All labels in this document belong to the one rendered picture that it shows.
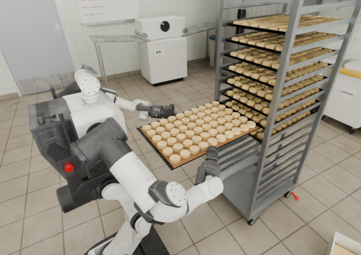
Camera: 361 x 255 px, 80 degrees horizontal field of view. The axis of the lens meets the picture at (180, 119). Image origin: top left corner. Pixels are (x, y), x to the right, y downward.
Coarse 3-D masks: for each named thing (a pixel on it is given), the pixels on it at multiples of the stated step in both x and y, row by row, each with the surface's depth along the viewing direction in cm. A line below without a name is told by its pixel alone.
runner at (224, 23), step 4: (284, 12) 154; (256, 16) 141; (260, 16) 142; (264, 16) 144; (268, 16) 146; (228, 20) 129; (232, 20) 131; (236, 20) 133; (240, 20) 134; (224, 24) 129
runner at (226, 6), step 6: (264, 0) 138; (270, 0) 141; (276, 0) 144; (282, 0) 147; (288, 0) 151; (228, 6) 125; (234, 6) 127; (240, 6) 130; (246, 6) 132; (252, 6) 132
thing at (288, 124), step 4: (308, 112) 159; (300, 116) 154; (304, 116) 157; (292, 120) 151; (296, 120) 151; (300, 120) 154; (284, 124) 147; (288, 124) 149; (292, 124) 150; (260, 128) 143; (276, 128) 144; (280, 128) 144; (284, 128) 146; (252, 132) 140; (256, 132) 141; (260, 132) 143; (272, 132) 141; (276, 132) 142; (256, 136) 139; (260, 136) 136
